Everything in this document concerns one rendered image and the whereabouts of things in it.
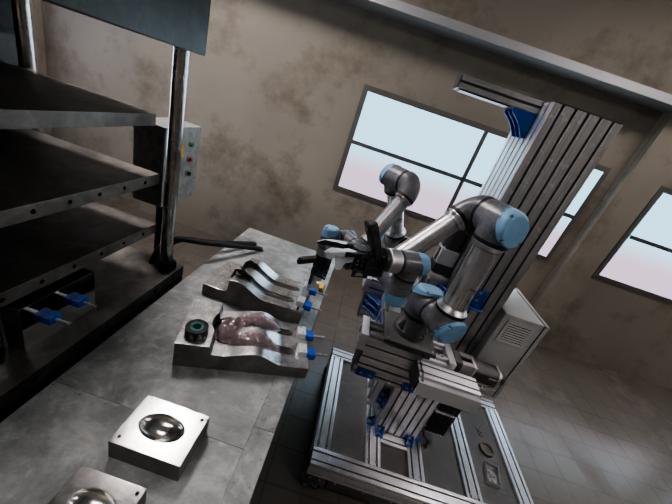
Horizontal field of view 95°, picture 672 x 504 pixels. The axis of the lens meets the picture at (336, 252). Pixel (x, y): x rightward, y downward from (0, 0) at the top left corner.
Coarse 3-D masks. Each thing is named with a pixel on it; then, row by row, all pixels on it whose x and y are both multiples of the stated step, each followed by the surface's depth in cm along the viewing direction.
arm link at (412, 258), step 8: (408, 256) 93; (416, 256) 94; (424, 256) 96; (408, 264) 92; (416, 264) 93; (424, 264) 94; (400, 272) 93; (408, 272) 94; (416, 272) 94; (424, 272) 96; (408, 280) 95
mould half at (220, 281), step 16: (224, 272) 162; (256, 272) 159; (272, 272) 169; (208, 288) 150; (224, 288) 150; (240, 288) 147; (256, 288) 151; (272, 288) 158; (240, 304) 150; (256, 304) 149; (272, 304) 148; (288, 304) 150; (288, 320) 150
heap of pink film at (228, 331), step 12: (228, 324) 125; (240, 324) 128; (252, 324) 129; (264, 324) 131; (276, 324) 137; (228, 336) 120; (240, 336) 122; (252, 336) 121; (264, 336) 124; (276, 348) 125
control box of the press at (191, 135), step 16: (144, 128) 143; (160, 128) 142; (192, 128) 162; (144, 144) 146; (160, 144) 145; (192, 144) 164; (144, 160) 150; (160, 160) 148; (192, 160) 172; (160, 176) 152; (192, 176) 177; (144, 192) 156; (160, 192) 155; (192, 192) 183; (160, 208) 172; (160, 224) 176
